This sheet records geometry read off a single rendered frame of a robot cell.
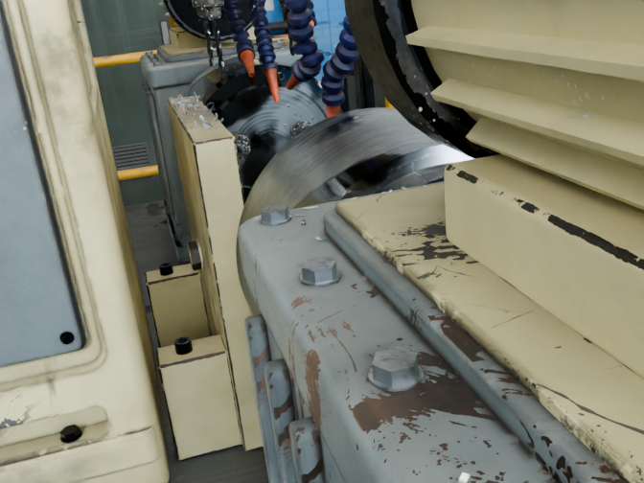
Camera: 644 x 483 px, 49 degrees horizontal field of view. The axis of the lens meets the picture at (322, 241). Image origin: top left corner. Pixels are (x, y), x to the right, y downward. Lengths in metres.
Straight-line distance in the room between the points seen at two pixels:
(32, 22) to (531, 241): 0.47
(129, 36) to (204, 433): 3.23
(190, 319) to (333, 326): 0.74
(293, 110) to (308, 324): 0.80
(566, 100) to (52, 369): 0.58
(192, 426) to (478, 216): 0.58
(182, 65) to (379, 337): 1.02
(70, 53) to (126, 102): 3.30
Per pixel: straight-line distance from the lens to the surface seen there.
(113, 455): 0.74
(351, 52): 0.64
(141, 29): 3.88
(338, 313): 0.26
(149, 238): 1.50
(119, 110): 3.92
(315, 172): 0.51
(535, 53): 0.19
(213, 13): 0.75
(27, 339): 0.68
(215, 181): 0.67
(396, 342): 0.24
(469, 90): 0.25
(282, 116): 1.04
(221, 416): 0.78
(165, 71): 1.23
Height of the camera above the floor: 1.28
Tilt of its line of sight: 21 degrees down
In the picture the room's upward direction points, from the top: 6 degrees counter-clockwise
